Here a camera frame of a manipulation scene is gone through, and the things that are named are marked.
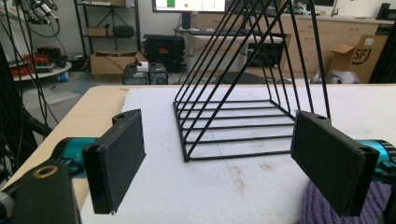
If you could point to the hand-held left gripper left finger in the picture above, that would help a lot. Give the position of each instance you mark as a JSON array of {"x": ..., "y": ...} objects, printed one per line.
[{"x": 120, "y": 161}]

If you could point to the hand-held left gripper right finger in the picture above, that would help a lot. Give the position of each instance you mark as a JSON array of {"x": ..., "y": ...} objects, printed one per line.
[{"x": 327, "y": 161}]

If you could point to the purple knitted cloth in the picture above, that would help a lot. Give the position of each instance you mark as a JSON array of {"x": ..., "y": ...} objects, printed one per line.
[{"x": 317, "y": 208}]

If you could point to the black computer tower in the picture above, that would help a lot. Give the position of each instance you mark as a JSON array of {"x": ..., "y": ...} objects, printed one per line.
[
  {"x": 158, "y": 76},
  {"x": 134, "y": 77}
]

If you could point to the grey cloth heap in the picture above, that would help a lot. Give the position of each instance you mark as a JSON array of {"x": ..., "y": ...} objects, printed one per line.
[{"x": 339, "y": 77}]

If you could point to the open cardboard box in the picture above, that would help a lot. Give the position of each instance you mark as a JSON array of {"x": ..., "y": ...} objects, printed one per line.
[{"x": 106, "y": 65}]

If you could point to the small white box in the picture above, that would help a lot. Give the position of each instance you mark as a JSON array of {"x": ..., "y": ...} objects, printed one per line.
[{"x": 143, "y": 66}]

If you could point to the white table mat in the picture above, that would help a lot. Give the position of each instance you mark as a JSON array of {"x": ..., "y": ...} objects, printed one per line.
[{"x": 224, "y": 186}]

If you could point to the printed cardboard box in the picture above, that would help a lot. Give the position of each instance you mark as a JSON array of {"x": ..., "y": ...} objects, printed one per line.
[{"x": 361, "y": 59}]

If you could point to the black metal stand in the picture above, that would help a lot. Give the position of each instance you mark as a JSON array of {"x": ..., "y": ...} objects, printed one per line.
[{"x": 12, "y": 124}]

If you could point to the round white table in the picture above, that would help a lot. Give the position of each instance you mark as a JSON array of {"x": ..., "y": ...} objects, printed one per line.
[{"x": 46, "y": 74}]

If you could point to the black hard case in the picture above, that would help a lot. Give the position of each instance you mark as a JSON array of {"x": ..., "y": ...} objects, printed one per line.
[{"x": 163, "y": 49}]

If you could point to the black bag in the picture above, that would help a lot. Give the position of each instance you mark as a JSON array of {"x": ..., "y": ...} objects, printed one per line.
[{"x": 123, "y": 31}]

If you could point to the wooden cabinet row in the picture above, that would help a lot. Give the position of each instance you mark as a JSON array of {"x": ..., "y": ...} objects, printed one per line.
[{"x": 336, "y": 31}]

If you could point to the small cardboard box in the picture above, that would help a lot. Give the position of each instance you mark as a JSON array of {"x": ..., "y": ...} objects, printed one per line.
[{"x": 97, "y": 31}]

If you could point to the black metal shelf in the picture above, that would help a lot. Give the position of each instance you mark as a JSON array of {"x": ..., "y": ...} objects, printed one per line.
[{"x": 83, "y": 28}]

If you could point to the wooden desk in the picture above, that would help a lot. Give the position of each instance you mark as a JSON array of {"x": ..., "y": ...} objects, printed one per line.
[{"x": 199, "y": 42}]

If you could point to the computer monitor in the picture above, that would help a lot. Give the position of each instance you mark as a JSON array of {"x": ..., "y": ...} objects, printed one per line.
[{"x": 190, "y": 4}]

